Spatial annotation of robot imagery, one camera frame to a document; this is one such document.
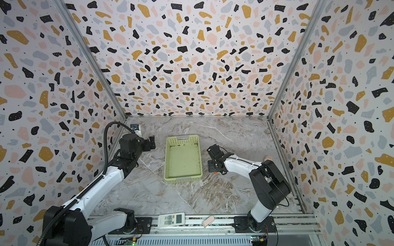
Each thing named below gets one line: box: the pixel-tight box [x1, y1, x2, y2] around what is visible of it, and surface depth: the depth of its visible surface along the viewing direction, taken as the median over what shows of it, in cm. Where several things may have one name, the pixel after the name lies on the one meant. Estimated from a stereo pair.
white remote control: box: [157, 212, 186, 228], surface depth 76 cm
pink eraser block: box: [201, 215, 215, 229], surface depth 75 cm
